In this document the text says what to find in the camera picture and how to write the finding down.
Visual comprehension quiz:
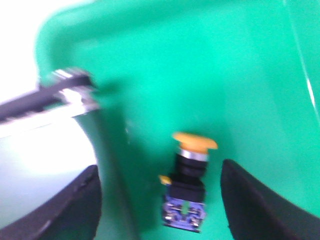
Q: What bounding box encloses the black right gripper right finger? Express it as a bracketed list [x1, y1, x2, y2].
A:
[220, 159, 320, 240]

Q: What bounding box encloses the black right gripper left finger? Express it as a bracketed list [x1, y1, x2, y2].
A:
[0, 165, 102, 240]

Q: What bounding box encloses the yellow mushroom push button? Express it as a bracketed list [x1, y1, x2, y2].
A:
[159, 132, 218, 233]

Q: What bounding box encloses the green plastic bin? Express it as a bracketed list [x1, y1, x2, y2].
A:
[35, 0, 320, 240]

